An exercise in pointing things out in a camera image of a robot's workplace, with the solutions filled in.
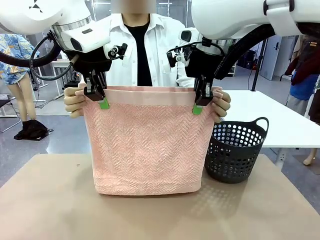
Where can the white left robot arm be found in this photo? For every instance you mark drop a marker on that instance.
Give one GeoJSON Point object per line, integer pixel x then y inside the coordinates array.
{"type": "Point", "coordinates": [37, 17]}

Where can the small white desk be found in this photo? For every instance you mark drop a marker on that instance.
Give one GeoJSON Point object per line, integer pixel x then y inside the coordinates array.
{"type": "Point", "coordinates": [61, 75]}

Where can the person's left forearm white sleeve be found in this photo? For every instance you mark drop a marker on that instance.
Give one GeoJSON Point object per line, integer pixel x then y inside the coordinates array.
{"type": "Point", "coordinates": [183, 77]}

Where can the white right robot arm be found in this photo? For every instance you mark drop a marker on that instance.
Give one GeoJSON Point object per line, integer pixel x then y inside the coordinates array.
{"type": "Point", "coordinates": [237, 17]}

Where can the person torso white shirt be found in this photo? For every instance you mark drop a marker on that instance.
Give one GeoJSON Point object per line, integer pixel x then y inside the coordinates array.
{"type": "Point", "coordinates": [152, 50]}

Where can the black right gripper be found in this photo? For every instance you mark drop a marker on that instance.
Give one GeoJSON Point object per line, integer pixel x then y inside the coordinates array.
{"type": "Point", "coordinates": [200, 63]}

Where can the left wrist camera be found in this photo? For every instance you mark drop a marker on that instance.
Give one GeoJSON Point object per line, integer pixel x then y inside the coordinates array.
{"type": "Point", "coordinates": [117, 51]}

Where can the person's right hand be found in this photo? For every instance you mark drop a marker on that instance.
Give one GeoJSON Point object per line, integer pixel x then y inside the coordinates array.
{"type": "Point", "coordinates": [73, 101]}

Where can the black clothes pile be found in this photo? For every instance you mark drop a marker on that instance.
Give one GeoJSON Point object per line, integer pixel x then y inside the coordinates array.
{"type": "Point", "coordinates": [31, 130]}

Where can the person's left hand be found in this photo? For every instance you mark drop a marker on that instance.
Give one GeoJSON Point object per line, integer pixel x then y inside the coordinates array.
{"type": "Point", "coordinates": [221, 105]}

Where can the black stand pole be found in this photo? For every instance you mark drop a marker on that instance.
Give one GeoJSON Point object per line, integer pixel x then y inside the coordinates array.
{"type": "Point", "coordinates": [257, 65]}

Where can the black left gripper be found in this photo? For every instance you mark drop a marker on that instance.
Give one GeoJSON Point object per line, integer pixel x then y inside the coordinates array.
{"type": "Point", "coordinates": [92, 61]}

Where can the dark grey perforated laundry basket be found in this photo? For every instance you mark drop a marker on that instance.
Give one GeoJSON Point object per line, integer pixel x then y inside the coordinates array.
{"type": "Point", "coordinates": [235, 152]}

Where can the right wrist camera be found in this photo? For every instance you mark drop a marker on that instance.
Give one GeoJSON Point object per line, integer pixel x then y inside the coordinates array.
{"type": "Point", "coordinates": [178, 57]}

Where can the large white table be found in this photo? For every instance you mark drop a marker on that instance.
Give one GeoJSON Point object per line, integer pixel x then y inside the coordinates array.
{"type": "Point", "coordinates": [270, 117]}

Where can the mannequin in dark red clothes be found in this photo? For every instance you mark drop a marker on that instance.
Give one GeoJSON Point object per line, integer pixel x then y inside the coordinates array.
{"type": "Point", "coordinates": [306, 75]}

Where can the mannequin in blue floral shirt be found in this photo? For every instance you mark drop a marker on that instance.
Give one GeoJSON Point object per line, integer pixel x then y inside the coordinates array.
{"type": "Point", "coordinates": [15, 70]}

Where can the pink herringbone towel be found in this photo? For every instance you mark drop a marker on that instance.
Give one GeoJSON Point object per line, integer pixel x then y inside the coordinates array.
{"type": "Point", "coordinates": [147, 140]}

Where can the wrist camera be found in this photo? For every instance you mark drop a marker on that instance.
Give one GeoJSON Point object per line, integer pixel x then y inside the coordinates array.
{"type": "Point", "coordinates": [178, 57]}
{"type": "Point", "coordinates": [117, 51]}

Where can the grey door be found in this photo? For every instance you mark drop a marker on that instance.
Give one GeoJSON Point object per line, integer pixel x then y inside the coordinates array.
{"type": "Point", "coordinates": [272, 57]}

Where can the black folding chair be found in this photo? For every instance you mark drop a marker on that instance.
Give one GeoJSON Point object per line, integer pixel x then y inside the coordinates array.
{"type": "Point", "coordinates": [8, 110]}

